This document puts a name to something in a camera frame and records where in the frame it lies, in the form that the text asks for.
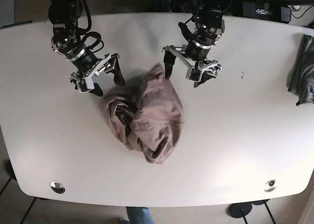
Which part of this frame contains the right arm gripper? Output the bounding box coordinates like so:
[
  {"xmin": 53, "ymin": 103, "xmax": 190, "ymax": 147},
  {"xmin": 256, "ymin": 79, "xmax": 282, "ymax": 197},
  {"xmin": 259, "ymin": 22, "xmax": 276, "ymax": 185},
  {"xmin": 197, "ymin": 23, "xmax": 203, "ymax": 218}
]
[{"xmin": 70, "ymin": 53, "xmax": 125, "ymax": 97}]

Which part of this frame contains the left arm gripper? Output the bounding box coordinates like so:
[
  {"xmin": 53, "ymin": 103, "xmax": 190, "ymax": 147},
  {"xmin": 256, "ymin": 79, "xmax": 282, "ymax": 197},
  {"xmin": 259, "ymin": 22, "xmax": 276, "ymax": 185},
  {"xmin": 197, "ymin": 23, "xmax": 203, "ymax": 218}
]
[{"xmin": 162, "ymin": 41, "xmax": 221, "ymax": 88}]

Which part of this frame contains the dusty pink T-shirt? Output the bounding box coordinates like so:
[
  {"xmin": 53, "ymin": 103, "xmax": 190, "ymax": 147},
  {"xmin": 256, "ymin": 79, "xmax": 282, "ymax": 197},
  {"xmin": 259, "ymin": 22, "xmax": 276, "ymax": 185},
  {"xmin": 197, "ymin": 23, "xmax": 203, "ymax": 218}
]
[{"xmin": 99, "ymin": 63, "xmax": 184, "ymax": 165}]

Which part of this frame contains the light grey T-shirt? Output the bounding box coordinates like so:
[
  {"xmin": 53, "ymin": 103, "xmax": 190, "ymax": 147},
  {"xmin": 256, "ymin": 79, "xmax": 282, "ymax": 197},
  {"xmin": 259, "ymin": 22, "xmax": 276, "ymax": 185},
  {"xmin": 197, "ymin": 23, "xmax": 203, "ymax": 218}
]
[{"xmin": 287, "ymin": 34, "xmax": 314, "ymax": 106}]

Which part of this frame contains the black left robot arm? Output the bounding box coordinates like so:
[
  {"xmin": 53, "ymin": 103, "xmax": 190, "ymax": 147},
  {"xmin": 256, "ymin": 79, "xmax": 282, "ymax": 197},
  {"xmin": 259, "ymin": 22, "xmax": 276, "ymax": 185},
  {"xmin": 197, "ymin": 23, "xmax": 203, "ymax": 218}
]
[{"xmin": 162, "ymin": 0, "xmax": 232, "ymax": 87}]

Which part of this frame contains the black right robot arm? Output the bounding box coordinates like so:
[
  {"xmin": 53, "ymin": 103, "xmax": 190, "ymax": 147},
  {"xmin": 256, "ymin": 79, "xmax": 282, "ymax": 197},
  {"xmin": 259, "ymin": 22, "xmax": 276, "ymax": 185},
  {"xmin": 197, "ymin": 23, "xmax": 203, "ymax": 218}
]
[{"xmin": 48, "ymin": 0, "xmax": 125, "ymax": 97}]

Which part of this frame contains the left metal table grommet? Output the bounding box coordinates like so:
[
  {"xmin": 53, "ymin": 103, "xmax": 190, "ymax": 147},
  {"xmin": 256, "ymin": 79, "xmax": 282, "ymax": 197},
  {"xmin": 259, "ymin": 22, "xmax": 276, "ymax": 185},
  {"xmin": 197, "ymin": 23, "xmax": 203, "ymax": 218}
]
[{"xmin": 50, "ymin": 181, "xmax": 65, "ymax": 194}]

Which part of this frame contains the metal table grommet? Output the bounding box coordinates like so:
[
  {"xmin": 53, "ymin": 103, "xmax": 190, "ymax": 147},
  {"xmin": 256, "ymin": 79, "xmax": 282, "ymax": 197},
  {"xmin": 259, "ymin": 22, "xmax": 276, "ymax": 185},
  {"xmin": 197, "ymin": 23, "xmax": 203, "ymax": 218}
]
[
  {"xmin": 50, "ymin": 181, "xmax": 65, "ymax": 194},
  {"xmin": 263, "ymin": 180, "xmax": 277, "ymax": 193}
]

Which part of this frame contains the blue jeans leg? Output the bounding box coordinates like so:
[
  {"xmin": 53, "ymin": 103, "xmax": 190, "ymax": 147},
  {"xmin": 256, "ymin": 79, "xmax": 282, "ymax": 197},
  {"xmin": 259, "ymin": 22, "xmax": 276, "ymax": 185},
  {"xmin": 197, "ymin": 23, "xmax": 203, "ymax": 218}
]
[{"xmin": 126, "ymin": 207, "xmax": 154, "ymax": 224}]

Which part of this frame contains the grey sneaker shoe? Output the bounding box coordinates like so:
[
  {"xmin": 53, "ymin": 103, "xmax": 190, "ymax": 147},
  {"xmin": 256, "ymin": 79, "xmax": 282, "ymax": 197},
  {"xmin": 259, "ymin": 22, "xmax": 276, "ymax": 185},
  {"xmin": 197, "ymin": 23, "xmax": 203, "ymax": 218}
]
[{"xmin": 118, "ymin": 218, "xmax": 130, "ymax": 224}]

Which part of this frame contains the right metal table grommet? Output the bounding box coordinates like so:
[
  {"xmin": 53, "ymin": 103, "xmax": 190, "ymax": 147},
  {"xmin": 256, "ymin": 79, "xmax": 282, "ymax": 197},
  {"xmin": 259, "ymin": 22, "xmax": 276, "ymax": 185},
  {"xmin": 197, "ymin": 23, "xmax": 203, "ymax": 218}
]
[{"xmin": 263, "ymin": 180, "xmax": 277, "ymax": 193}]

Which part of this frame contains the black round stand base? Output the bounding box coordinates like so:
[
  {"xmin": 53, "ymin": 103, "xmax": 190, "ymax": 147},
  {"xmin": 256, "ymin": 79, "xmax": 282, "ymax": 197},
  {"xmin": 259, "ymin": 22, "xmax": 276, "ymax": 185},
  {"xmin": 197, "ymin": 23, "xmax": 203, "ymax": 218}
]
[{"xmin": 228, "ymin": 202, "xmax": 252, "ymax": 219}]

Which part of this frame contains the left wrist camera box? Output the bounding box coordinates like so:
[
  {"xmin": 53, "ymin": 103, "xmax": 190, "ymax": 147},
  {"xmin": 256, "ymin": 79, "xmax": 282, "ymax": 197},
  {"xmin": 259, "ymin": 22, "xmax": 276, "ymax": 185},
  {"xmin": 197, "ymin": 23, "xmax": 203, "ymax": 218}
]
[{"xmin": 186, "ymin": 68, "xmax": 202, "ymax": 82}]

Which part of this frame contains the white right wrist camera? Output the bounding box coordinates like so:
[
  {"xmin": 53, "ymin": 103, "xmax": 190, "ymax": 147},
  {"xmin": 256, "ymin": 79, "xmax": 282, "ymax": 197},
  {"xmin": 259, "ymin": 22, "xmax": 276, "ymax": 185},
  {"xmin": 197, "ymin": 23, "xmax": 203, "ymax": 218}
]
[{"xmin": 76, "ymin": 78, "xmax": 95, "ymax": 93}]

